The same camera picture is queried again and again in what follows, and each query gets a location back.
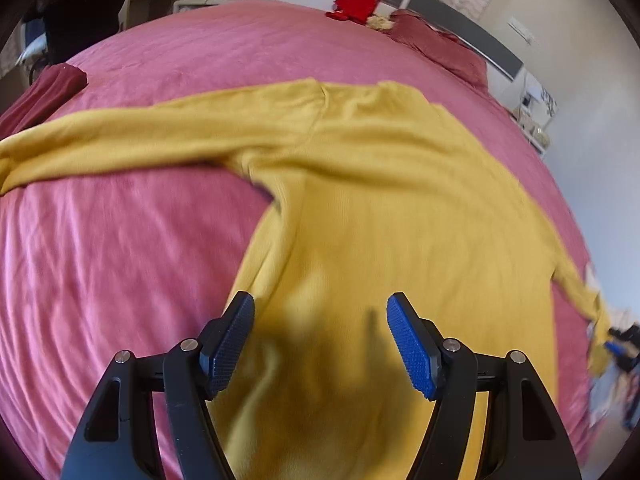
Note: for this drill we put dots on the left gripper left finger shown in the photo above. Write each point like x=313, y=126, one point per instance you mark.
x=116, y=436

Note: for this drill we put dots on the dark pink pillow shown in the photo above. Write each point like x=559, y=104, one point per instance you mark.
x=440, y=47

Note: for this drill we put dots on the pink bed cover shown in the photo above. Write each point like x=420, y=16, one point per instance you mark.
x=150, y=259

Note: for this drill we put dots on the right side white nightstand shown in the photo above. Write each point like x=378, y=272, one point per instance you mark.
x=535, y=110

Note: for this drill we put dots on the mustard yellow sweater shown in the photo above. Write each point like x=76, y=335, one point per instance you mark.
x=375, y=209

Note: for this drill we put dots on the folded dark red garment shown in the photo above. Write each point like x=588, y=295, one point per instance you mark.
x=55, y=86

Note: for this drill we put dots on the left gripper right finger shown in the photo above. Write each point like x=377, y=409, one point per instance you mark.
x=524, y=437

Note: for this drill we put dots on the grey bed headboard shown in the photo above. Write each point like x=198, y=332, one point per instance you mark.
x=490, y=48

